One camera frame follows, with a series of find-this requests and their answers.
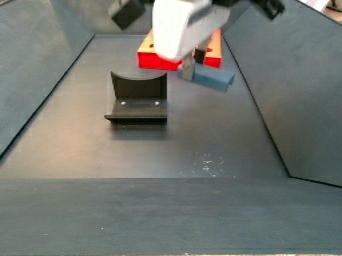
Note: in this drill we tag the black curved fixture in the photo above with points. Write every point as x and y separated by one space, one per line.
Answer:
140 99

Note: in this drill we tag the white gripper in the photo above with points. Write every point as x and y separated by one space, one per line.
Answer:
182 24

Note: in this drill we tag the red foam shape-sorter block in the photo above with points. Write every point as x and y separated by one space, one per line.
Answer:
150 61

